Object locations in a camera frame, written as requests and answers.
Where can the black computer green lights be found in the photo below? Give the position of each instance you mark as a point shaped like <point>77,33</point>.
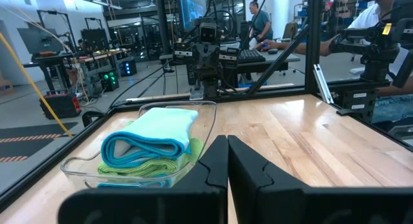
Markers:
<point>109,80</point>

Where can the person's hand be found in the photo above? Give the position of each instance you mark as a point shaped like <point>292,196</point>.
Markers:
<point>266,44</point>

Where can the wooden workbench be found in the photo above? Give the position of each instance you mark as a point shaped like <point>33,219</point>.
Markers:
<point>96,56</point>

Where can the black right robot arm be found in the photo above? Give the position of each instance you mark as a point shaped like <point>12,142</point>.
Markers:
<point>209,82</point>

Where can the brown cardboard box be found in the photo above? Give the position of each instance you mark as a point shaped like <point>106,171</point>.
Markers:
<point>4,86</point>

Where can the yellow sticker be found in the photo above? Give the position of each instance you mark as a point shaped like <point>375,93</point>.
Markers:
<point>386,28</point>

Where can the black orange-striped floor mat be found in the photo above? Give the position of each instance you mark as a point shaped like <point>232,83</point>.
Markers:
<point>32,146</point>

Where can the silver angle bracket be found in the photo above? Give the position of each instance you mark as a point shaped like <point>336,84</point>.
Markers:
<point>322,83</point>

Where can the person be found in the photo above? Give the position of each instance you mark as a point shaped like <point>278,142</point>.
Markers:
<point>364,17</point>
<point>261,22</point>

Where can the black red equipment box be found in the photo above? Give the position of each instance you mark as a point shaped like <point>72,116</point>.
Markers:
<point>61,104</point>

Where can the black computer blue lights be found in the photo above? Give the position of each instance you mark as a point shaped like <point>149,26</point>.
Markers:
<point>129,67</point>

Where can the black computer mouse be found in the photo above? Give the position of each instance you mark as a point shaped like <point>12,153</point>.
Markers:
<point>273,51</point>

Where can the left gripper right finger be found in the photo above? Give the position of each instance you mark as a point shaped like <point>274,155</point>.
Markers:
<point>251,179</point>

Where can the large blue display screen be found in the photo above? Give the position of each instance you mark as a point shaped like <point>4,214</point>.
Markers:
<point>193,7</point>

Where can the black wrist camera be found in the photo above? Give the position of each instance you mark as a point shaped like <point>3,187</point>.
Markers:
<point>208,32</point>

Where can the green microfiber towel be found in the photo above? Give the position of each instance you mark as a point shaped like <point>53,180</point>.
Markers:
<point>145,169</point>

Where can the black computer keyboard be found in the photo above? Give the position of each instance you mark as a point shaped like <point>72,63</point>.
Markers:
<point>251,55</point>

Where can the tan office chair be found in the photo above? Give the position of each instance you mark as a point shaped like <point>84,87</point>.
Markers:
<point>290,30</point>

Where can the grey office desk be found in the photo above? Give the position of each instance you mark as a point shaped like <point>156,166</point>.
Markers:
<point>277,57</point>

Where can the clear plastic bin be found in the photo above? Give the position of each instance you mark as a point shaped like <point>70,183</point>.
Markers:
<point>80,172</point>

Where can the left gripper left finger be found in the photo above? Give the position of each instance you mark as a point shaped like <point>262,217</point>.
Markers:
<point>213,172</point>

